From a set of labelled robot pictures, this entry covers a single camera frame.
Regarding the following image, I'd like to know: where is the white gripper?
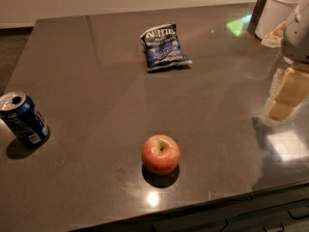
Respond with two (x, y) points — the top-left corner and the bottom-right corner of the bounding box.
(265, 0), (309, 122)

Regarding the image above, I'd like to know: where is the red yellow apple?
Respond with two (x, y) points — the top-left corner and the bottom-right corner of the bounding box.
(141, 134), (180, 175)

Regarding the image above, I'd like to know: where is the blue pepsi can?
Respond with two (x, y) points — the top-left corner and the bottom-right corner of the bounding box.
(0, 91), (50, 148)

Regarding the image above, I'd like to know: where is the dark box behind container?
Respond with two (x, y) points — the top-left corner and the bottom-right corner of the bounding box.
(247, 0), (267, 39)

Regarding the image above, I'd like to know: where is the blue chip bag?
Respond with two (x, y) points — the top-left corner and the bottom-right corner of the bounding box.
(140, 23), (192, 73)

